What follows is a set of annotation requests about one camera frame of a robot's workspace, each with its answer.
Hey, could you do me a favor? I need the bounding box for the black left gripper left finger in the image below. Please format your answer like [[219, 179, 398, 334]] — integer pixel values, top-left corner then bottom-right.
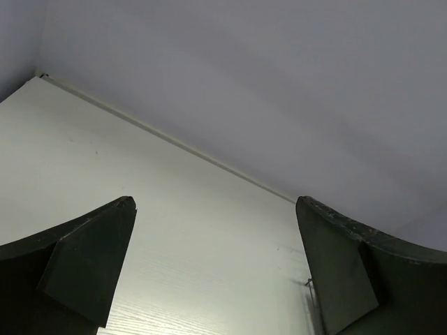
[[1, 196, 135, 334]]

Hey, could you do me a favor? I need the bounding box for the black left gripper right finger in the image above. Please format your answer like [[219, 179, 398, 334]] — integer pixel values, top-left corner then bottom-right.
[[295, 196, 446, 334]]

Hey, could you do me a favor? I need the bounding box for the grey wire dish rack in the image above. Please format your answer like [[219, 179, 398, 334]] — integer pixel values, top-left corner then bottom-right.
[[303, 278, 321, 334]]

